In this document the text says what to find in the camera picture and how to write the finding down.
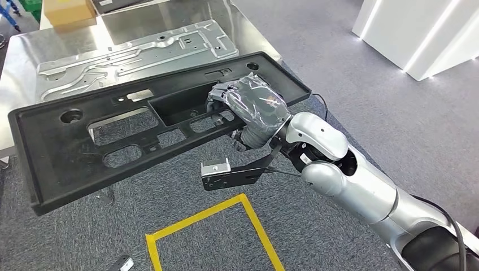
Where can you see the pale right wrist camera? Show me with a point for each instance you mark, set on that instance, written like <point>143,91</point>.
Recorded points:
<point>215,167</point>

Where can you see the white lit display plinth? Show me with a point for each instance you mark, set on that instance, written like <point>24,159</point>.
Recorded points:
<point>411,33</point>

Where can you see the black flat part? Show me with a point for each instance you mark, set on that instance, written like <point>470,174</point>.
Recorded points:
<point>119,4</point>

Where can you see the brown cardboard box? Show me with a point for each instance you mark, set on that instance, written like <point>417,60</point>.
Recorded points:
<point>69,13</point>

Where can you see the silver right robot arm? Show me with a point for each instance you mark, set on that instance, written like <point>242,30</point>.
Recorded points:
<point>359,190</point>

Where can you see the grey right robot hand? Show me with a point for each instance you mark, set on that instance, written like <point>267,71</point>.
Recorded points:
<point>258,108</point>

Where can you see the blue metal frame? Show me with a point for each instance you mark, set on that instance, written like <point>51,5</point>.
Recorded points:
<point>9,15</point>

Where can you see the green plastic crate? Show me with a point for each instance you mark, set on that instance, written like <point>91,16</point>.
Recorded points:
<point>31,7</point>

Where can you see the stamped grey metal panel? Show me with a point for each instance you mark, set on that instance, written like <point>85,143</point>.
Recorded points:
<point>149,52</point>

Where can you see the small grey black device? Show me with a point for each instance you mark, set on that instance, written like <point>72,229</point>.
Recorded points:
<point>121,265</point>

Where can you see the black plastic bumper part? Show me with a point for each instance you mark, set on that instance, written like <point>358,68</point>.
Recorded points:
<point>48,168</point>

